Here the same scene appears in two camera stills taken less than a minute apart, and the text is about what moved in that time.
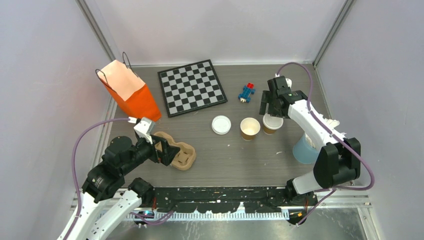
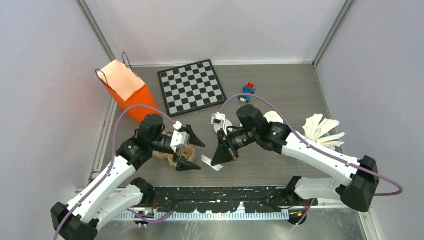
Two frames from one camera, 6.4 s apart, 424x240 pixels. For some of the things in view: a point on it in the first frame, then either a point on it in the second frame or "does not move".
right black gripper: [267, 97] -> [223, 154]
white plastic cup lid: [221, 125] does not move
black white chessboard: [190, 87] does not move
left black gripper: [168, 152] -> [183, 164]
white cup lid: [272, 122] does not move
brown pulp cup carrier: [185, 159] does not move
